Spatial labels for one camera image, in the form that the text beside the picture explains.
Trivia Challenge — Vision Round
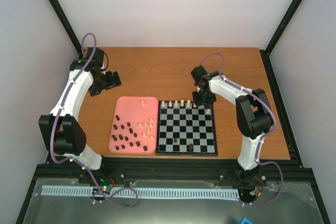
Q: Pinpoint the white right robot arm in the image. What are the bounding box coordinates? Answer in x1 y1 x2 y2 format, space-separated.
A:
191 66 277 171

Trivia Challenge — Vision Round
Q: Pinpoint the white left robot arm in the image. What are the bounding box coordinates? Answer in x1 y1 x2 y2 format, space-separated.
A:
38 59 121 184

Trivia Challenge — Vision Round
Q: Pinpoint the black white chess board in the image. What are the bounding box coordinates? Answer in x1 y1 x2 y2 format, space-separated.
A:
155 101 218 156

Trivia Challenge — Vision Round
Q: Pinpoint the pink plastic tray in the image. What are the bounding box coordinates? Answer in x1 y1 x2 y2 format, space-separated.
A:
109 97 159 154

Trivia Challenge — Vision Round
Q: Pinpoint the blue plastic object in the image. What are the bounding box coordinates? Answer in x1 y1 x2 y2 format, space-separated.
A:
234 217 254 224

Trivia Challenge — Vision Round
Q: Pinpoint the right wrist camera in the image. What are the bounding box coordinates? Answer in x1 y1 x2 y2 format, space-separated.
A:
191 65 208 86

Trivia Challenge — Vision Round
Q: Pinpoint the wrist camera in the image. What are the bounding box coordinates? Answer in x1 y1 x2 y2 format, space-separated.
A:
191 65 208 86
85 47 109 71

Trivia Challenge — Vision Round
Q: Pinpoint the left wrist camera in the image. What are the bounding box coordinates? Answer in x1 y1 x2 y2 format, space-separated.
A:
85 47 109 71

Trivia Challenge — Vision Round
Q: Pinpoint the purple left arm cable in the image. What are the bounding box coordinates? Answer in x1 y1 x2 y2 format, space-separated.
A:
49 32 139 209

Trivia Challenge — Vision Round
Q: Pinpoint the light blue cable duct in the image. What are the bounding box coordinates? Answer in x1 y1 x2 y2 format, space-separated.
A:
40 185 239 201

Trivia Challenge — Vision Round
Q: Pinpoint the black aluminium frame rail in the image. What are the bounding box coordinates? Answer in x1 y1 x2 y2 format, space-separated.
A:
34 157 314 190

